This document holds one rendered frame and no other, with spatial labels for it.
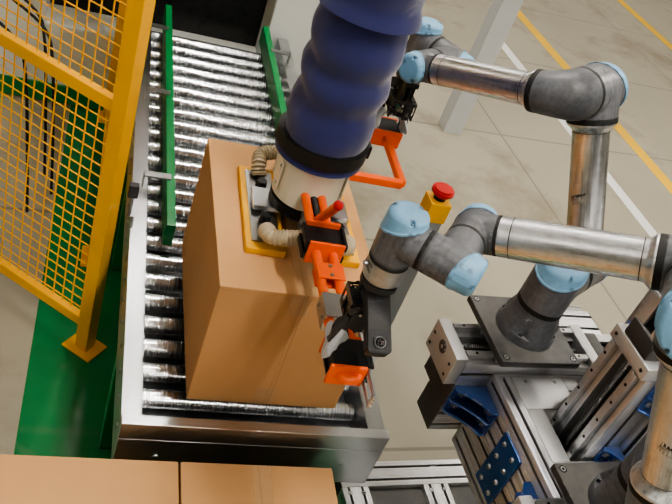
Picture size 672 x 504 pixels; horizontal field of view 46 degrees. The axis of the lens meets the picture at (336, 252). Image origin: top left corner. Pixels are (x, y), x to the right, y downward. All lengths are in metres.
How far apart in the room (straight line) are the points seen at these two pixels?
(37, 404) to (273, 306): 1.17
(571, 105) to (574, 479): 0.78
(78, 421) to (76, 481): 0.80
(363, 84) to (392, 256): 0.52
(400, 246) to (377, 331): 0.17
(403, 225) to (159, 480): 0.99
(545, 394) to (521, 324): 0.20
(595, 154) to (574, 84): 0.20
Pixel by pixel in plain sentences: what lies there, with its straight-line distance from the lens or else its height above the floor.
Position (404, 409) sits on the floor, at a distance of 3.14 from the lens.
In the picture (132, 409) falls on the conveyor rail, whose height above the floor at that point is 0.59.
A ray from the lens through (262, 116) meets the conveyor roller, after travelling 3.40.
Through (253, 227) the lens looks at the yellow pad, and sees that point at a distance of 1.94.
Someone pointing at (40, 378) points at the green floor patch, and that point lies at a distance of 2.88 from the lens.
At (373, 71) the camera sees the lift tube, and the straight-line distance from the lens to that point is 1.74.
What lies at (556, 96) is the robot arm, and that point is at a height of 1.58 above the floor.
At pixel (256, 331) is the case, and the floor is 0.88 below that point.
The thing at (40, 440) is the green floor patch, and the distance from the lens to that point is 2.73.
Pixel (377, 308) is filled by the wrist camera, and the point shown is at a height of 1.31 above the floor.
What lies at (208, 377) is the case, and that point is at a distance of 2.02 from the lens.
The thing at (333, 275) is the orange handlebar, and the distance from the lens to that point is 1.69.
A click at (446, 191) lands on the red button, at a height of 1.04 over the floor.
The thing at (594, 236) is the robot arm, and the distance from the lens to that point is 1.41.
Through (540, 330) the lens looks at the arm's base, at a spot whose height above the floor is 1.10.
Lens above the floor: 2.21
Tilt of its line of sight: 37 degrees down
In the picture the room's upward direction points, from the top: 22 degrees clockwise
